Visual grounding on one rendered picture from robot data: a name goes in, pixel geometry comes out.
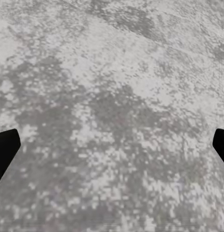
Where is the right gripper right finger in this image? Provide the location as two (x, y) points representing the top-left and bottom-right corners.
(212, 128), (224, 161)

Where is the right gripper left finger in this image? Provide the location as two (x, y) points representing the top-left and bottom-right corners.
(0, 129), (21, 179)

